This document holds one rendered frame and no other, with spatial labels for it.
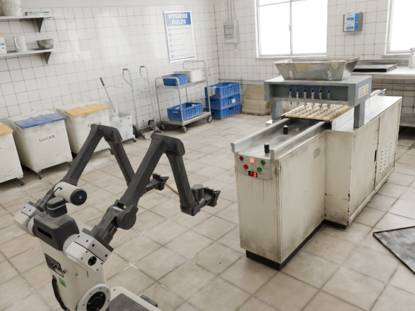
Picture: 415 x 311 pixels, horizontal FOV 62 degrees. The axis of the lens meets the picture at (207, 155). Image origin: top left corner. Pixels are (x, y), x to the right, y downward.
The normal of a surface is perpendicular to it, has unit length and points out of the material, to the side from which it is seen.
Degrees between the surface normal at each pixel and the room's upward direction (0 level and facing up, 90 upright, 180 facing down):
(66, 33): 90
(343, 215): 90
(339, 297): 0
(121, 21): 90
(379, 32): 90
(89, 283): 101
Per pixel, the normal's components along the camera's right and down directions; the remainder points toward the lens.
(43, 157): 0.68, 0.21
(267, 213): -0.65, 0.31
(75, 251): -0.40, -0.65
